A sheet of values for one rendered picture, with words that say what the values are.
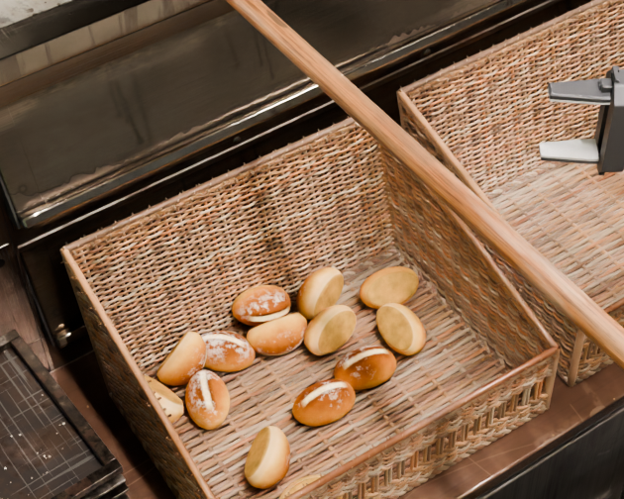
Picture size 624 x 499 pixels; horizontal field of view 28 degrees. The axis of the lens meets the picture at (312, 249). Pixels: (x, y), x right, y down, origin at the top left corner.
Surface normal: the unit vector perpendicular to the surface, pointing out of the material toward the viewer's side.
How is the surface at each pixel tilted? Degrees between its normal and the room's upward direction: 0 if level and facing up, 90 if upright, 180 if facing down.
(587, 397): 0
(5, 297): 90
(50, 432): 0
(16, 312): 90
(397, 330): 50
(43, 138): 70
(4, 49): 0
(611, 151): 90
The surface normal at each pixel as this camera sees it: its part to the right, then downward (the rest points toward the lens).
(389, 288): 0.29, 0.10
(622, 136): -0.02, 0.73
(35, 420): -0.03, -0.68
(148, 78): 0.51, 0.33
